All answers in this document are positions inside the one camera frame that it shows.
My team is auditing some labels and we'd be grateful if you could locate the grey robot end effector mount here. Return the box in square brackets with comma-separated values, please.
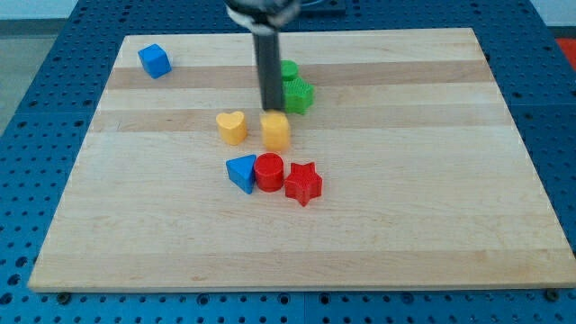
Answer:
[224, 0, 301, 35]

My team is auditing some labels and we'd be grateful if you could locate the red star block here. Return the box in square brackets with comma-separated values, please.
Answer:
[284, 162, 323, 207]

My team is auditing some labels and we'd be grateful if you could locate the red cylinder block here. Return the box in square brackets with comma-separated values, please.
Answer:
[254, 153, 284, 193]

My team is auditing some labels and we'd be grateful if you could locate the green cylinder block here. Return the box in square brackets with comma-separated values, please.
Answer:
[281, 59, 299, 82]

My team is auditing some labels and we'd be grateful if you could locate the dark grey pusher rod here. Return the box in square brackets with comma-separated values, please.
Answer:
[253, 31, 284, 111]

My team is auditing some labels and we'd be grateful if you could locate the wooden board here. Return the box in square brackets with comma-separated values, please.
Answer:
[28, 28, 575, 293]

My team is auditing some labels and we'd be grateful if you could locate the yellow heart block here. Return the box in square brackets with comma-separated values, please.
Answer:
[216, 111, 248, 146]

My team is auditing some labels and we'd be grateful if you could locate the yellow rounded block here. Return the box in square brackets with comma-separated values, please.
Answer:
[260, 112, 291, 152]

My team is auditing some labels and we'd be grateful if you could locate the blue cube block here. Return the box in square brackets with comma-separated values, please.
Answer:
[138, 43, 172, 79]

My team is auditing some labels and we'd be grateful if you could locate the blue triangle block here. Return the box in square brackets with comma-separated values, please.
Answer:
[225, 155, 257, 194]

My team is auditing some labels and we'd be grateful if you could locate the green star block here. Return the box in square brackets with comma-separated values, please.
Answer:
[283, 77, 314, 115]

